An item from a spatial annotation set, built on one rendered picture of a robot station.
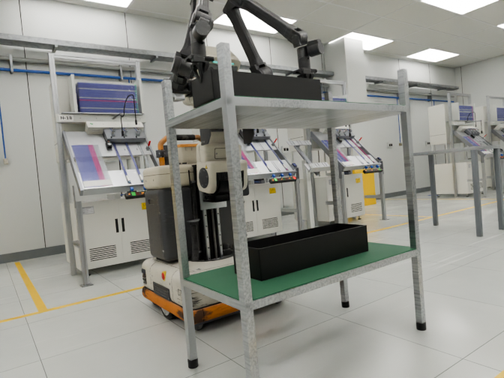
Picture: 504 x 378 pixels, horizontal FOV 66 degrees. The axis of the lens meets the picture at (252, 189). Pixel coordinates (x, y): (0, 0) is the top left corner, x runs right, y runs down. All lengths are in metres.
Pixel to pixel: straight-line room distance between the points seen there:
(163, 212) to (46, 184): 3.12
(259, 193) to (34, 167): 2.60
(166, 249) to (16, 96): 3.46
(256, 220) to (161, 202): 2.22
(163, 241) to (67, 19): 3.91
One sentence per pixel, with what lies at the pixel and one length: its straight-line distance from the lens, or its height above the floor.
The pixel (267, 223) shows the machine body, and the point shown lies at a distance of 4.29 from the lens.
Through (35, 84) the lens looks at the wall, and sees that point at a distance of 5.26.
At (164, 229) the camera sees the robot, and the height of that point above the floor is 0.47.
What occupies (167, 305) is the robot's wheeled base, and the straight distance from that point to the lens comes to 2.10.
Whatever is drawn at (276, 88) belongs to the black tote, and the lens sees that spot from 1.68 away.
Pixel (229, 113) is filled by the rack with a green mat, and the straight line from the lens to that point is 1.13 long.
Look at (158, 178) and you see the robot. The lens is 2.11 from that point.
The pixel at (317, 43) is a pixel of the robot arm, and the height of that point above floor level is 1.29.
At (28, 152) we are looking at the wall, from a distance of 5.11.
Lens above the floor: 0.71
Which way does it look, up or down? 2 degrees down
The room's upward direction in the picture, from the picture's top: 5 degrees counter-clockwise
